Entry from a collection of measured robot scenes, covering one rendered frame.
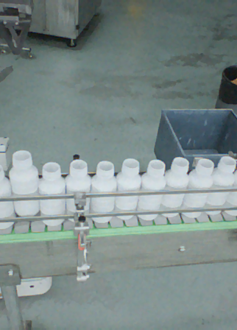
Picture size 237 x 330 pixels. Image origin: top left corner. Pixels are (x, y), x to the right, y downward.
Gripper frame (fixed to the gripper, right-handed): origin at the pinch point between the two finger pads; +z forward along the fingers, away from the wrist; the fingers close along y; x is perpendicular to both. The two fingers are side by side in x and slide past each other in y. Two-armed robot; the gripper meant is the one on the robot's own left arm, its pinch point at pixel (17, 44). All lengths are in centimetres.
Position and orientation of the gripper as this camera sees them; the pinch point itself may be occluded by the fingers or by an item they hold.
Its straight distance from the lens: 76.7
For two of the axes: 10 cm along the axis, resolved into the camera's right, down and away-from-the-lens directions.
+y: -1.4, -6.5, 7.5
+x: -9.8, 0.1, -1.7
